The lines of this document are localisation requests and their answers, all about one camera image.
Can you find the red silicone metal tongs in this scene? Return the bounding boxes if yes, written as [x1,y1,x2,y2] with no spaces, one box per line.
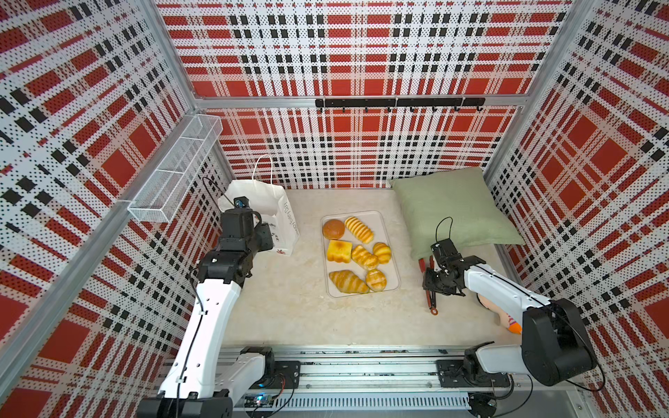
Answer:
[418,256,438,315]

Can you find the white paper gift bag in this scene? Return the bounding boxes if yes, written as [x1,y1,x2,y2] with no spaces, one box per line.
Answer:
[217,154,300,256]

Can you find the green cushion pillow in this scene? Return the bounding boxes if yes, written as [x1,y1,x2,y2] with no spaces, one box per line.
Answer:
[390,167,525,261]

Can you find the small shell-shaped yellow bread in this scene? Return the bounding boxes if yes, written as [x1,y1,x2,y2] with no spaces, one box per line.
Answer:
[373,242,392,264]

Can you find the beige plastic tray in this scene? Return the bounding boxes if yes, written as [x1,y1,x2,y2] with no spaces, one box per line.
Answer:
[322,211,401,298]

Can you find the long ridged yellow bread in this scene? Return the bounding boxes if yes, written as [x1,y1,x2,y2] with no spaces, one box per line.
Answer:
[344,216,375,244]

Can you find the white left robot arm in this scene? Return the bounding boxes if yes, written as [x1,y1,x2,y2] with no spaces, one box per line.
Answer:
[137,197,275,417]

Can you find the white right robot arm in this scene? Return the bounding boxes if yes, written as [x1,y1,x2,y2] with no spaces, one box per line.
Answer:
[423,239,599,387]

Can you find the round scored bread roll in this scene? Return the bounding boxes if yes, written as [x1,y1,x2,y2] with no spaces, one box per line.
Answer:
[365,269,388,293]

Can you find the yellow square toast bread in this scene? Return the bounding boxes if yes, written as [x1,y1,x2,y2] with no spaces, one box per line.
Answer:
[326,240,353,263]

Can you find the twisted braided yellow bread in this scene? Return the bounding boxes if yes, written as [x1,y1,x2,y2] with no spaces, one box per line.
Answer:
[351,246,380,271]

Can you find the striped croissant bread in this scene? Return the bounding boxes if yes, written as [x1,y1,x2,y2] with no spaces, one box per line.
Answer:
[329,270,370,294]

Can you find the round brown bun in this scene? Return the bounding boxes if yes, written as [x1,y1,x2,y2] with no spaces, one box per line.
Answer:
[322,219,346,240]

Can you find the small plush doll toy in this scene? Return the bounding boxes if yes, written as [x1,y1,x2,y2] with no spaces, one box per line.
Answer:
[477,294,522,335]

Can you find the green circuit board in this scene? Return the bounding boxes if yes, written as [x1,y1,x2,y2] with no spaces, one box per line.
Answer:
[244,394,274,409]

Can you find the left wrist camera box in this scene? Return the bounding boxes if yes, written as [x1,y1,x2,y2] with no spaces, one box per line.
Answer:
[233,196,250,210]

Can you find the white wire mesh basket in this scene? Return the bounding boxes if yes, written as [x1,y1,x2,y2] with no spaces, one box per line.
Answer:
[128,114,222,223]

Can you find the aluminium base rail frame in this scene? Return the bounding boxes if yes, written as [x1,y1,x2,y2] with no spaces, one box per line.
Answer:
[145,343,597,418]

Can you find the black wall hook rail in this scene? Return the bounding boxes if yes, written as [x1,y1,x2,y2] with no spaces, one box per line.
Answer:
[315,97,486,110]

